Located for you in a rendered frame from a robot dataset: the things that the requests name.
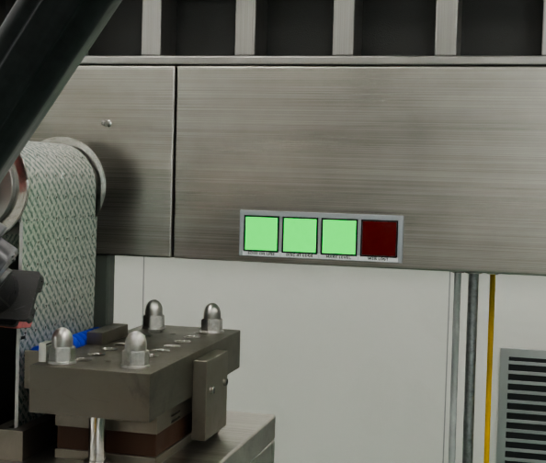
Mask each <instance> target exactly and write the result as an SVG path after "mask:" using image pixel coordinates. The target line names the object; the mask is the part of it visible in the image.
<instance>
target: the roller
mask: <svg viewBox="0 0 546 463"><path fill-rule="evenodd" d="M15 195H16V178H15V173H14V170H13V167H12V166H11V168H10V169H9V171H8V172H7V174H6V176H5V177H4V179H3V180H2V182H1V183H0V221H1V220H2V219H3V218H4V217H5V216H6V214H7V213H8V211H9V210H10V209H11V207H12V205H13V202H14V199H15Z"/></svg>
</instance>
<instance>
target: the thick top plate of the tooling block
mask: <svg viewBox="0 0 546 463"><path fill-rule="evenodd" d="M164 326H165V329H163V330H146V329H143V328H142V325H141V326H138V327H135V328H132V329H129V330H128V334H129V333H131V332H133V331H139V332H141V333H143V335H144V336H145V339H146V349H148V350H149V364H150V367H148V368H142V369H129V368H123V367H121V366H120V364H121V363H122V351H123V350H124V349H125V341H126V338H127V336H126V337H123V338H120V339H119V340H116V341H113V342H110V343H108V344H103V345H95V344H86V345H84V346H81V347H78V348H75V359H76V363H75V364H71V365H51V364H48V363H47V362H37V363H34V364H31V365H29V408H28V411H29V412H37V413H47V414H59V415H69V416H79V417H90V418H100V419H110V420H122V421H132V422H142V423H149V422H151V421H152V420H154V419H156V418H157V417H159V416H161V415H162V414H164V413H165V412H168V411H169V410H171V409H173V408H174V407H176V406H177V405H178V404H180V403H181V402H183V401H185V400H187V399H189V398H190V397H192V396H193V361H194V360H195V359H197V358H199V357H201V356H204V355H206V354H208V353H209V352H211V351H213V350H215V349H219V350H228V371H227V375H228V374H230V373H232V372H233V371H235V370H236V369H237V368H239V367H240V333H241V331H240V330H231V329H223V333H201V332H200V329H201V327H187V326H174V325H164Z"/></svg>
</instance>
